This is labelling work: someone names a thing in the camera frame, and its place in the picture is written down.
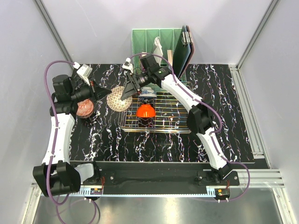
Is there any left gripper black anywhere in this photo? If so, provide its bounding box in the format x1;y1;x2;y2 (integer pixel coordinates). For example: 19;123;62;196
70;76;112;103

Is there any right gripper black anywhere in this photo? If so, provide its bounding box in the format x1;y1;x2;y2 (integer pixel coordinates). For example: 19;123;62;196
121;71;150;103

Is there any blue white porcelain bowl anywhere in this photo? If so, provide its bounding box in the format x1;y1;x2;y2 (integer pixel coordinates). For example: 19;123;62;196
138;87;157;98

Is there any orange plastic bowl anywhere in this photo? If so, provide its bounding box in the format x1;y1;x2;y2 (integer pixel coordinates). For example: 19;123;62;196
136;104;156;118

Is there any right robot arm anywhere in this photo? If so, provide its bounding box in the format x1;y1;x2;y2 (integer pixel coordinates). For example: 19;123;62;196
121;53;232;185

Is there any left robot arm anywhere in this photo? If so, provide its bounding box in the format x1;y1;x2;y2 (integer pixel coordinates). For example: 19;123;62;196
33;75;111;197

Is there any red geometric patterned bowl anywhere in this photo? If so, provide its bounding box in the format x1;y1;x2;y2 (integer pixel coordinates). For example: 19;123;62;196
76;99;94;119

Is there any white spiral notebook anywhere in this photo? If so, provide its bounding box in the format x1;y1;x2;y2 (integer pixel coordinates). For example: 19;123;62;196
152;36;163;65

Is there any green plastic file organizer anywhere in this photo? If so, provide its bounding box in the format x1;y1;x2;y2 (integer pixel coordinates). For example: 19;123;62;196
131;29;186;81

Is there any blue spine book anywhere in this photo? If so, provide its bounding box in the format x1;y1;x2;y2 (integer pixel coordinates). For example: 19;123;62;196
167;50;173;66

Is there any dark green clipboard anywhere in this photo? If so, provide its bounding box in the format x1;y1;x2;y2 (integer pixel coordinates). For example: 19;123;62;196
172;25;195;79

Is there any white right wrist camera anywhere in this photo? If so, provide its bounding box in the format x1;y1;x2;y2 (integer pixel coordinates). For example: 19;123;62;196
122;57;134;73

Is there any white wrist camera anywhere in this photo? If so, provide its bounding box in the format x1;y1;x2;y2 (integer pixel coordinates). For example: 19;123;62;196
122;57;134;73
73;62;92;86

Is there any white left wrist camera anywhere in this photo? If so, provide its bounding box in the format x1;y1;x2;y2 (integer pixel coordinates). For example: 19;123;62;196
73;62;92;86

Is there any metal wire dish rack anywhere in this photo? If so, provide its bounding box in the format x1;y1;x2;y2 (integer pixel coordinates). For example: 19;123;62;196
118;84;191;133

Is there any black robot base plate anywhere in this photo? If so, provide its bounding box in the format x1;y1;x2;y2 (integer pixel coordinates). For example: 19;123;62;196
91;161;240;187

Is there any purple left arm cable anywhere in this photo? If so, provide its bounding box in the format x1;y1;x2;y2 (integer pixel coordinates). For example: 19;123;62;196
43;60;101;223

